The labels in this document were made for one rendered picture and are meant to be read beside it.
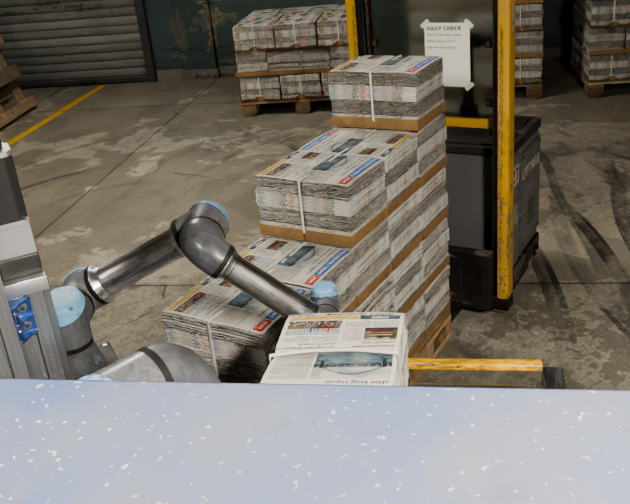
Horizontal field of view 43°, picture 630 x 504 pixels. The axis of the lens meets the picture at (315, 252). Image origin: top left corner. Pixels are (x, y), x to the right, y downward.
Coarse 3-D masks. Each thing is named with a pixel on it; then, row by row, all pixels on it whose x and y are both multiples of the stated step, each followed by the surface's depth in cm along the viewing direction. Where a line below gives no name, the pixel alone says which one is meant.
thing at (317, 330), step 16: (288, 320) 194; (304, 320) 193; (320, 320) 192; (336, 320) 191; (352, 320) 190; (368, 320) 189; (384, 320) 188; (400, 320) 187; (288, 336) 187; (304, 336) 186; (320, 336) 186; (336, 336) 185; (352, 336) 184; (368, 336) 183; (384, 336) 182; (400, 336) 181
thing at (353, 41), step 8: (352, 0) 358; (360, 0) 358; (368, 0) 363; (352, 8) 359; (360, 8) 360; (368, 8) 364; (352, 16) 361; (360, 16) 361; (368, 16) 366; (352, 24) 363; (360, 24) 363; (368, 24) 366; (352, 32) 364; (360, 32) 364; (368, 32) 365; (352, 40) 366; (360, 40) 366; (368, 40) 367; (352, 48) 368; (360, 48) 368; (368, 48) 368; (352, 56) 369
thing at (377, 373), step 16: (272, 368) 176; (288, 368) 175; (304, 368) 174; (320, 368) 174; (336, 368) 173; (352, 368) 172; (368, 368) 171; (384, 368) 170; (320, 384) 167; (336, 384) 167; (352, 384) 166; (368, 384) 165; (384, 384) 165
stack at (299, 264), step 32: (416, 192) 317; (384, 224) 295; (416, 224) 321; (256, 256) 276; (288, 256) 274; (320, 256) 271; (352, 256) 274; (384, 256) 298; (416, 256) 324; (192, 288) 258; (224, 288) 256; (352, 288) 278; (384, 288) 301; (416, 288) 328; (192, 320) 242; (224, 320) 238; (256, 320) 236; (416, 320) 334; (224, 352) 241; (256, 352) 234; (416, 352) 341
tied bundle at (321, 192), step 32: (288, 160) 294; (320, 160) 291; (352, 160) 287; (256, 192) 285; (288, 192) 278; (320, 192) 271; (352, 192) 268; (384, 192) 290; (288, 224) 284; (320, 224) 277; (352, 224) 271
